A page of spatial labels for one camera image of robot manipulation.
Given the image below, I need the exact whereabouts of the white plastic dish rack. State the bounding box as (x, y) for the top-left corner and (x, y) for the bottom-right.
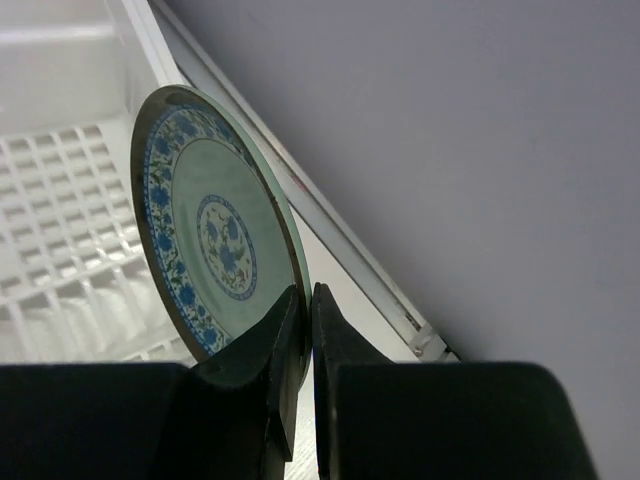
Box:
(1, 1), (193, 364)

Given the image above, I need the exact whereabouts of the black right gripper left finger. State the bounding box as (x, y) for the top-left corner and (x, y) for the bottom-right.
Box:
(1, 288), (300, 479)

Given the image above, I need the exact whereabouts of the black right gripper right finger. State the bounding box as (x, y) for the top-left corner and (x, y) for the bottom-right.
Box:
(311, 284), (597, 479)

